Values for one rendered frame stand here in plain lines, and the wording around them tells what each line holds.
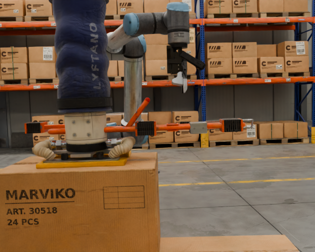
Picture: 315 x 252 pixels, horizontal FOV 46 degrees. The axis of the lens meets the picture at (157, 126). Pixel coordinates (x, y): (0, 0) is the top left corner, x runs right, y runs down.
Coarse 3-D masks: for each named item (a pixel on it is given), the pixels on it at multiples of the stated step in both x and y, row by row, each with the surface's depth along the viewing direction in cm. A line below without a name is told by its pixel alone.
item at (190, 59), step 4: (184, 52) 150; (184, 56) 150; (188, 56) 150; (192, 56) 150; (188, 60) 150; (192, 60) 150; (196, 60) 150; (200, 60) 151; (192, 64) 154; (196, 64) 150; (200, 64) 150; (204, 64) 150; (200, 68) 151
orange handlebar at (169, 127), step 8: (48, 128) 179; (56, 128) 155; (64, 128) 155; (104, 128) 150; (112, 128) 150; (120, 128) 150; (128, 128) 150; (160, 128) 150; (168, 128) 150; (176, 128) 150; (184, 128) 150; (208, 128) 150
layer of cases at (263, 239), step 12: (168, 240) 170; (180, 240) 169; (192, 240) 169; (204, 240) 168; (216, 240) 168; (228, 240) 167; (240, 240) 167; (252, 240) 167; (264, 240) 166; (276, 240) 166; (288, 240) 165
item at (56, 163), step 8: (96, 152) 145; (56, 160) 143; (64, 160) 143; (72, 160) 142; (80, 160) 142; (88, 160) 141; (96, 160) 141; (104, 160) 141; (112, 160) 141; (120, 160) 141
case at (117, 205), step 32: (32, 160) 160; (128, 160) 151; (0, 192) 134; (32, 192) 134; (64, 192) 134; (96, 192) 134; (128, 192) 133; (0, 224) 135; (32, 224) 135; (64, 224) 135; (96, 224) 135; (128, 224) 134
